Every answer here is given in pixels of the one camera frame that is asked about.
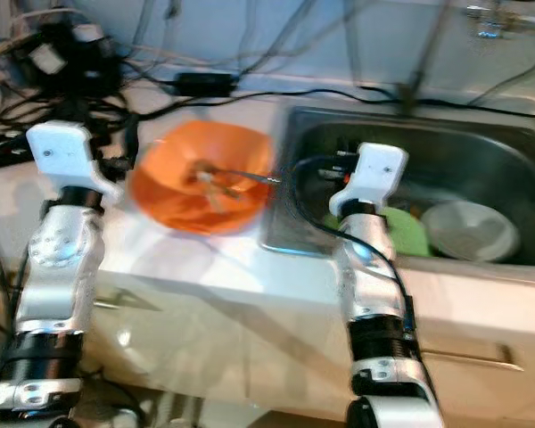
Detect green plate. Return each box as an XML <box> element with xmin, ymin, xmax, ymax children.
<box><xmin>321</xmin><ymin>207</ymin><xmax>429</xmax><ymax>258</ymax></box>

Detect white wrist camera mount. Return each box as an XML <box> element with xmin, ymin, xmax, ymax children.
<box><xmin>27</xmin><ymin>122</ymin><xmax>108</xmax><ymax>204</ymax></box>
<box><xmin>330</xmin><ymin>143</ymin><xmax>408</xmax><ymax>219</ymax></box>

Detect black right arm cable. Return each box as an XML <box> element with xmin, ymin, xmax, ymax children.
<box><xmin>285</xmin><ymin>153</ymin><xmax>416</xmax><ymax>331</ymax></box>

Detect pale wooden utensil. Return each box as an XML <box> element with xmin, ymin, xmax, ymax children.
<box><xmin>194</xmin><ymin>171</ymin><xmax>237</xmax><ymax>213</ymax></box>

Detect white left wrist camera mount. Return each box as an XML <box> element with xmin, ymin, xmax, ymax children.
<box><xmin>27</xmin><ymin>122</ymin><xmax>108</xmax><ymax>204</ymax></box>

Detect stainless steel sink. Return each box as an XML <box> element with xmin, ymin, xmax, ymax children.
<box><xmin>259</xmin><ymin>105</ymin><xmax>535</xmax><ymax>268</ymax></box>

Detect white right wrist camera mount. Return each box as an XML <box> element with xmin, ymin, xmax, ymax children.
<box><xmin>330</xmin><ymin>143</ymin><xmax>408</xmax><ymax>219</ymax></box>

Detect white bowl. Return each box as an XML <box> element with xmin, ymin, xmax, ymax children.
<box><xmin>422</xmin><ymin>201</ymin><xmax>521</xmax><ymax>262</ymax></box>

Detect orange plastic bowl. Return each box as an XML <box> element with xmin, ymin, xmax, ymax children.
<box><xmin>129</xmin><ymin>120</ymin><xmax>276</xmax><ymax>235</ymax></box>

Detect black charger with white labels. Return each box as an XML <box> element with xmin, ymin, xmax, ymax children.
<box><xmin>18</xmin><ymin>22</ymin><xmax>117</xmax><ymax>95</ymax></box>

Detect black power adapter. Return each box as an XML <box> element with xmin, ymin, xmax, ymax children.
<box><xmin>174</xmin><ymin>71</ymin><xmax>237</xmax><ymax>96</ymax></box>

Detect black power strip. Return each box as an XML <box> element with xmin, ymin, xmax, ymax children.
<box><xmin>0</xmin><ymin>125</ymin><xmax>37</xmax><ymax>166</ymax></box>

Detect metal faucet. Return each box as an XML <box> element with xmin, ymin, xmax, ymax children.
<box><xmin>401</xmin><ymin>0</ymin><xmax>523</xmax><ymax>99</ymax></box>

